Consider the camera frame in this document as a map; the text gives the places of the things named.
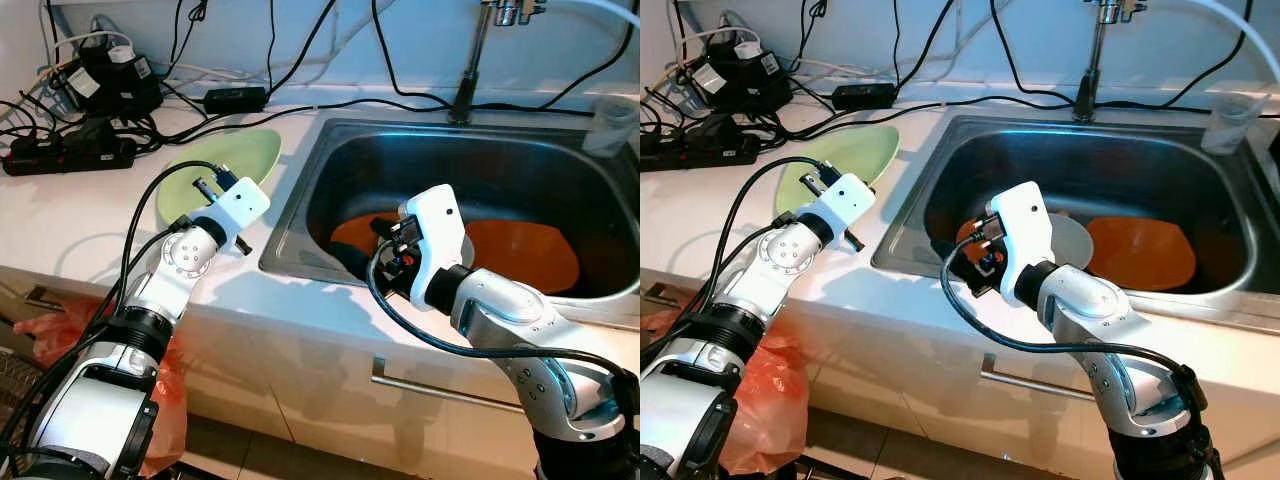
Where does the white kitchen cabinet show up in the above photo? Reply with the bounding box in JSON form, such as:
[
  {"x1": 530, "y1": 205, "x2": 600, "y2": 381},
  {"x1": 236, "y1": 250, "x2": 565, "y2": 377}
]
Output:
[
  {"x1": 0, "y1": 265, "x2": 641, "y2": 480},
  {"x1": 640, "y1": 265, "x2": 1280, "y2": 480}
]

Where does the black charger box with labels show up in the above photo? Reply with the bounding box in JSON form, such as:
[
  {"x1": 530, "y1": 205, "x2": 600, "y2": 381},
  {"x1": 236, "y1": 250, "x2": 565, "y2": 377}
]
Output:
[
  {"x1": 690, "y1": 42, "x2": 796, "y2": 113},
  {"x1": 60, "y1": 45, "x2": 163, "y2": 119}
]

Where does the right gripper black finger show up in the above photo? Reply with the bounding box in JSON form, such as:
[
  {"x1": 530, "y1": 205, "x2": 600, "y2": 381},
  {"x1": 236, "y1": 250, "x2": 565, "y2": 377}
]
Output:
[
  {"x1": 930, "y1": 237, "x2": 969, "y2": 277},
  {"x1": 335, "y1": 240, "x2": 387, "y2": 289}
]

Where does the long metal drawer handle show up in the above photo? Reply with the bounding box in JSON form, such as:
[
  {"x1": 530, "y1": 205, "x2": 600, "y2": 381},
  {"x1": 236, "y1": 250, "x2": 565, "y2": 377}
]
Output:
[
  {"x1": 370, "y1": 358, "x2": 526, "y2": 413},
  {"x1": 980, "y1": 352, "x2": 1096, "y2": 403}
]

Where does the black hanging cable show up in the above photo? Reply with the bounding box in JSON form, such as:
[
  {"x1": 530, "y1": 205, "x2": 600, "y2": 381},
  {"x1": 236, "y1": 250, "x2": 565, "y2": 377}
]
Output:
[
  {"x1": 370, "y1": 0, "x2": 459, "y2": 109},
  {"x1": 990, "y1": 0, "x2": 1079, "y2": 106},
  {"x1": 893, "y1": 0, "x2": 959, "y2": 91},
  {"x1": 265, "y1": 0, "x2": 339, "y2": 96}
]

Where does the long black power cable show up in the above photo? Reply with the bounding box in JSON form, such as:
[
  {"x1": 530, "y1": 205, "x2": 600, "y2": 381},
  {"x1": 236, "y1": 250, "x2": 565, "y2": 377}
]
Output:
[
  {"x1": 760, "y1": 15, "x2": 1259, "y2": 141},
  {"x1": 130, "y1": 25, "x2": 641, "y2": 151}
]

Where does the metal faucet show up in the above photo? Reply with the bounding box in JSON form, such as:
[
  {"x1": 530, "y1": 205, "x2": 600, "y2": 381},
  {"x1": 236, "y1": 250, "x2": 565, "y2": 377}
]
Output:
[
  {"x1": 450, "y1": 0, "x2": 546, "y2": 126},
  {"x1": 1070, "y1": 0, "x2": 1146, "y2": 123}
]

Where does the black power adapter brick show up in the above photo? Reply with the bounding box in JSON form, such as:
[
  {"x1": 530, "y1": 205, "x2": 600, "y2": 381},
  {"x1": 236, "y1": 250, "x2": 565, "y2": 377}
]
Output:
[
  {"x1": 203, "y1": 87, "x2": 269, "y2": 113},
  {"x1": 832, "y1": 83, "x2": 899, "y2": 111}
]

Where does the white faucet hose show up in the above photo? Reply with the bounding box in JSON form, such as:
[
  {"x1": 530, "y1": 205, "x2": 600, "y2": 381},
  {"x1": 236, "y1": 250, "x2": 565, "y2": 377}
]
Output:
[
  {"x1": 540, "y1": 0, "x2": 641, "y2": 29},
  {"x1": 1145, "y1": 0, "x2": 1280, "y2": 56}
]

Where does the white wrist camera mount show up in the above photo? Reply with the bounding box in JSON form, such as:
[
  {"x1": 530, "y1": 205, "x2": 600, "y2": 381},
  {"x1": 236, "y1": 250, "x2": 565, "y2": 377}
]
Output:
[
  {"x1": 813, "y1": 172, "x2": 879, "y2": 248},
  {"x1": 205, "y1": 177, "x2": 272, "y2": 254},
  {"x1": 397, "y1": 185, "x2": 469, "y2": 301},
  {"x1": 988, "y1": 180, "x2": 1056, "y2": 301}
]

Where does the red plastic bag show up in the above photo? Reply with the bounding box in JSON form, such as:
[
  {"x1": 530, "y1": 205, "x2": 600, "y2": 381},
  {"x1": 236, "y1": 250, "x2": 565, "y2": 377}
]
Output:
[
  {"x1": 645, "y1": 310, "x2": 809, "y2": 476},
  {"x1": 15, "y1": 300, "x2": 191, "y2": 476}
]

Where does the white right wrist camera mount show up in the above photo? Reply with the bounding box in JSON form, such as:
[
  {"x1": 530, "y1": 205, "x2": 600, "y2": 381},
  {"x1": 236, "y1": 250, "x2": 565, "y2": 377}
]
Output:
[
  {"x1": 397, "y1": 185, "x2": 469, "y2": 301},
  {"x1": 988, "y1": 180, "x2": 1056, "y2": 301}
]

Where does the wire fan guard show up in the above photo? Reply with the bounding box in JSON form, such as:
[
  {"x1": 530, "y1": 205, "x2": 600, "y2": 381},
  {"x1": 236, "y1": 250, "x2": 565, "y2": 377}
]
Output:
[{"x1": 0, "y1": 345, "x2": 46, "y2": 446}]

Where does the light green plate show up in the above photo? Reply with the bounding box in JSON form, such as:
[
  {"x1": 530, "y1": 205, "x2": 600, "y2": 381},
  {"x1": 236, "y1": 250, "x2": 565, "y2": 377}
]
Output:
[
  {"x1": 775, "y1": 125, "x2": 901, "y2": 216},
  {"x1": 155, "y1": 128, "x2": 284, "y2": 231}
]

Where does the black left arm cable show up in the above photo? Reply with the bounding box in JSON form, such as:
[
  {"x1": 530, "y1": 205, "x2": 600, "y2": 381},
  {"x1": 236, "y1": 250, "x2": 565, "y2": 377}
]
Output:
[
  {"x1": 640, "y1": 155, "x2": 839, "y2": 381},
  {"x1": 0, "y1": 158, "x2": 231, "y2": 471}
]

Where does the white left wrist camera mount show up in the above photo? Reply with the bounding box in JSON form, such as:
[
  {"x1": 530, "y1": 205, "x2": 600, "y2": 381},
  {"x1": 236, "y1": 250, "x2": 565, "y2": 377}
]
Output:
[
  {"x1": 205, "y1": 177, "x2": 272, "y2": 254},
  {"x1": 813, "y1": 172, "x2": 879, "y2": 248}
]

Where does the clear plastic cup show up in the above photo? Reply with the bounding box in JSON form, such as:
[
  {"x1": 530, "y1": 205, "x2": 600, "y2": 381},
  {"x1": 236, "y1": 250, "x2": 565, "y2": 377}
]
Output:
[
  {"x1": 1200, "y1": 93, "x2": 1263, "y2": 156},
  {"x1": 583, "y1": 97, "x2": 639, "y2": 158}
]

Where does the stainless steel sink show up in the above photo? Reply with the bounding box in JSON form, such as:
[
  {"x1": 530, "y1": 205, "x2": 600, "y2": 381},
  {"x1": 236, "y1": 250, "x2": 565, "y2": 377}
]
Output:
[
  {"x1": 870, "y1": 113, "x2": 1280, "y2": 336},
  {"x1": 258, "y1": 115, "x2": 641, "y2": 321}
]

